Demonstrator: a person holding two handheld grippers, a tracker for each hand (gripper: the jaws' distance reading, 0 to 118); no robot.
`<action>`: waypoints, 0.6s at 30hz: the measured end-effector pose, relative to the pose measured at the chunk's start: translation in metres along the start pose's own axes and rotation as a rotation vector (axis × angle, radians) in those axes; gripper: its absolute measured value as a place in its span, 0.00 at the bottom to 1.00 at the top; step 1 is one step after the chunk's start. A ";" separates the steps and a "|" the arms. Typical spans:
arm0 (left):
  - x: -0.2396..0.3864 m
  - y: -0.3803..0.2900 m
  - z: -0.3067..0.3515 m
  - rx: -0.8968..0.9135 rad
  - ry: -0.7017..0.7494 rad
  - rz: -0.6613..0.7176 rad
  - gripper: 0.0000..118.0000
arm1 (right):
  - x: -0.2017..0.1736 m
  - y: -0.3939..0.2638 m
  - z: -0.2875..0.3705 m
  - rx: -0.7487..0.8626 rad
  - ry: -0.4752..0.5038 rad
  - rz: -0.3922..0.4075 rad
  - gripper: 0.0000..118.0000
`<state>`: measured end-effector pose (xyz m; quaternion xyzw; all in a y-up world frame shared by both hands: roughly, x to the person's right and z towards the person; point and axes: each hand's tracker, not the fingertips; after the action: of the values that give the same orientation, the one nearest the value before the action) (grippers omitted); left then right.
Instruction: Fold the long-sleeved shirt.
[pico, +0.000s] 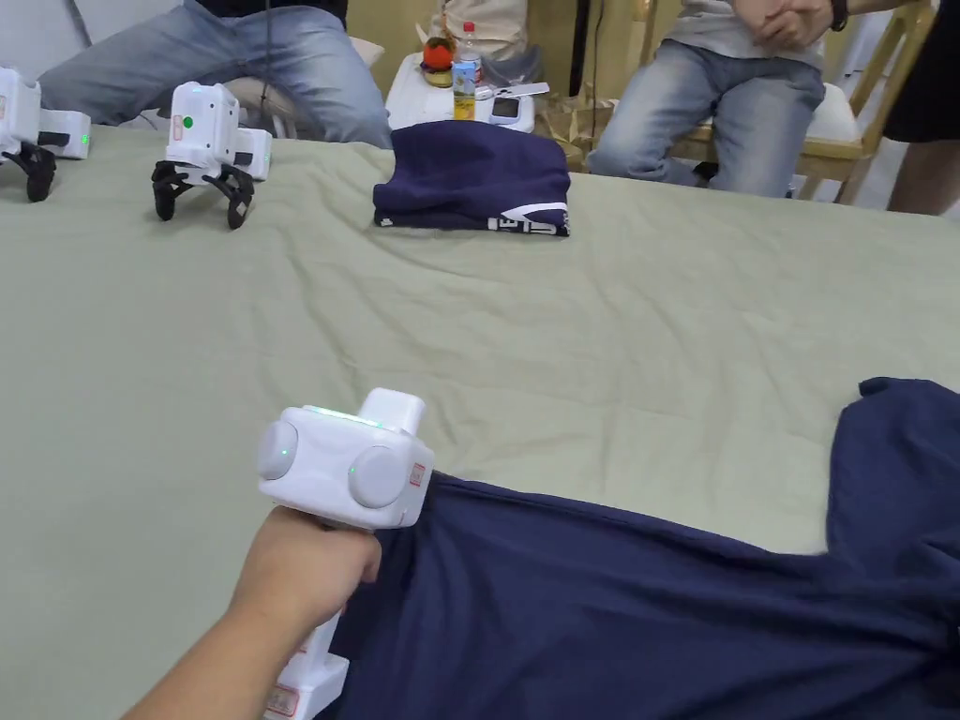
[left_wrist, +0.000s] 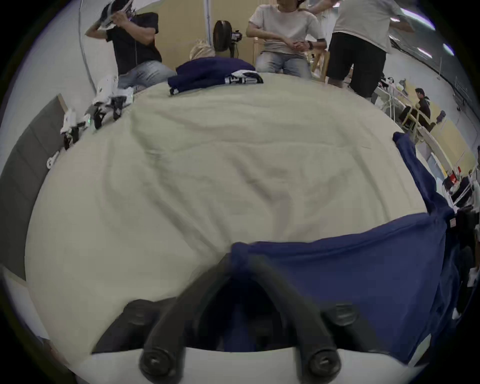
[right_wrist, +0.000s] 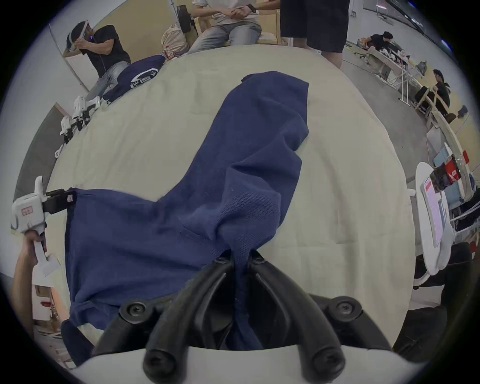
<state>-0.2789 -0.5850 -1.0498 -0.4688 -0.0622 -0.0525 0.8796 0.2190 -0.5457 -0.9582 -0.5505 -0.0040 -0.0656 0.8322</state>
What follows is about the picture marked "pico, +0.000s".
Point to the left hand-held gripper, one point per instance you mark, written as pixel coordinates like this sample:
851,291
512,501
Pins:
345,465

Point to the dark blue shirt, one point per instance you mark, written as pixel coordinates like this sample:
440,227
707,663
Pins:
637,607
472,180

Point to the person's left forearm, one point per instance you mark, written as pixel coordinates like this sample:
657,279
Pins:
202,667

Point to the person's left hand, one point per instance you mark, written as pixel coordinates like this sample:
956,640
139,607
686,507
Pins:
300,570

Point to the bed with pale green sheet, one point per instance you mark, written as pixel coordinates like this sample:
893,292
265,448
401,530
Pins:
450,360

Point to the folded dark blue shirt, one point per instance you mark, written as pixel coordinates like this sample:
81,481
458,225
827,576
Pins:
472,180

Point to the spare hand-held gripper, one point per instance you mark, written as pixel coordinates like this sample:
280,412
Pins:
206,150
34,131

